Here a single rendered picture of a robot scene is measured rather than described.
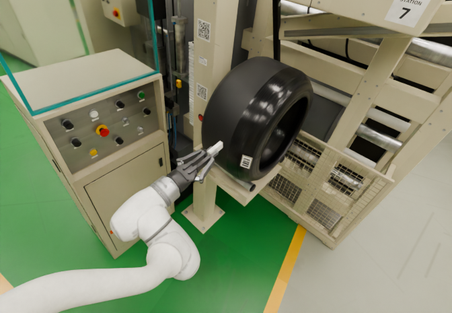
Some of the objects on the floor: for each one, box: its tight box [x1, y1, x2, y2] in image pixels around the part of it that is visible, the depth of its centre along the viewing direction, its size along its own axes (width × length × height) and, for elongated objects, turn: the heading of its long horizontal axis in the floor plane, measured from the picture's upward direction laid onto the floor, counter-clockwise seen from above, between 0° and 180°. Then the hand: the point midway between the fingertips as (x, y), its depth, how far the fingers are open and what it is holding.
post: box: [193, 0, 241, 222], centre depth 118 cm, size 13×13×250 cm
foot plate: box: [182, 203, 225, 234], centre depth 202 cm, size 27×27×2 cm
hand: (215, 149), depth 87 cm, fingers closed
